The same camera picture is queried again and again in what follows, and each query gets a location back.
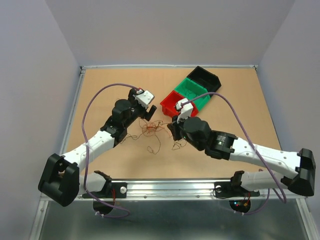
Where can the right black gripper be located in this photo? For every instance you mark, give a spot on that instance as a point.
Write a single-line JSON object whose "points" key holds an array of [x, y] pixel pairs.
{"points": [[175, 127]]}

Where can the black plastic bin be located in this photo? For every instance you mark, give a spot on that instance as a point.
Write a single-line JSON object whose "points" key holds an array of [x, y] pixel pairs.
{"points": [[205, 78]]}

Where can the green plastic bin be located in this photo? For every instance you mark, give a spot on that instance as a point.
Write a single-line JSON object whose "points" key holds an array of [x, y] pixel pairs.
{"points": [[190, 90]]}

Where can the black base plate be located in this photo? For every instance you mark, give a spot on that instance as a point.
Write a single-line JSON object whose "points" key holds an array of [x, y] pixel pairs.
{"points": [[112, 190], [224, 189]]}

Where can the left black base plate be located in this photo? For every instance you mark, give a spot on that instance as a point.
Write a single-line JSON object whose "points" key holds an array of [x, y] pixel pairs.
{"points": [[112, 190]]}

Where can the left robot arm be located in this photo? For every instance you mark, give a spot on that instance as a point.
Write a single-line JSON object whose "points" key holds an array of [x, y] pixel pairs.
{"points": [[61, 180]]}

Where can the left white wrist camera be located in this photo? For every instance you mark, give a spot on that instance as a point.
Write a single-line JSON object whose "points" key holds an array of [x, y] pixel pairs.
{"points": [[144, 98]]}

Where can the aluminium front rail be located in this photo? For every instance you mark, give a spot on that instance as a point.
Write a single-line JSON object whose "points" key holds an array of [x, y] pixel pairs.
{"points": [[139, 190]]}

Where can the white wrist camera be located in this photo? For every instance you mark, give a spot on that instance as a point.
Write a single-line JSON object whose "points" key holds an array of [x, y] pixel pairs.
{"points": [[144, 98], [185, 108]]}

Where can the red plastic bin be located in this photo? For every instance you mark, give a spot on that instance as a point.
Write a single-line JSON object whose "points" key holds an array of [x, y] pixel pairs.
{"points": [[168, 104]]}

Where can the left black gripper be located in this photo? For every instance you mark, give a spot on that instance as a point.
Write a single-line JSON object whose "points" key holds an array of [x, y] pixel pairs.
{"points": [[144, 114]]}

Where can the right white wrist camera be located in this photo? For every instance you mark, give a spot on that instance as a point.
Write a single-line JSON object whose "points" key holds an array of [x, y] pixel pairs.
{"points": [[185, 108]]}

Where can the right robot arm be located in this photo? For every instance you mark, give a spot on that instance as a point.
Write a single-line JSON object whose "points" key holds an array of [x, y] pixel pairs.
{"points": [[291, 170]]}

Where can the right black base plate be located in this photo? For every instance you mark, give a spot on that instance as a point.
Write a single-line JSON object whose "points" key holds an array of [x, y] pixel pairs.
{"points": [[224, 189]]}

